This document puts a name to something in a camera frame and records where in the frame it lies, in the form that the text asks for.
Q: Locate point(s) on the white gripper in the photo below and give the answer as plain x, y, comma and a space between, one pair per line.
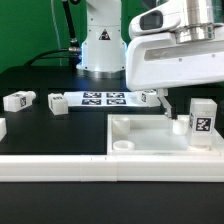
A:
157, 61

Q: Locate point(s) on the white square tabletop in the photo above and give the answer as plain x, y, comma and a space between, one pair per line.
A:
151, 135

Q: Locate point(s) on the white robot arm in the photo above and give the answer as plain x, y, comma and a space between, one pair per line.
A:
178, 43

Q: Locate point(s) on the white fiducial marker sheet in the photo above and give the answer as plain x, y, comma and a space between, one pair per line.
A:
101, 99

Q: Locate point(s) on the white obstacle right bar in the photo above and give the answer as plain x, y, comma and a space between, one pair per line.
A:
218, 142

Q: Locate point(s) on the white obstacle bar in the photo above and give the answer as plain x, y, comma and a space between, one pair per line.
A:
3, 129
218, 142
111, 168

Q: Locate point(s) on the white obstacle front bar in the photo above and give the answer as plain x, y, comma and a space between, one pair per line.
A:
111, 168

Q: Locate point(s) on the white obstacle left bar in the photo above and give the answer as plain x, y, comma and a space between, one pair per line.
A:
3, 129

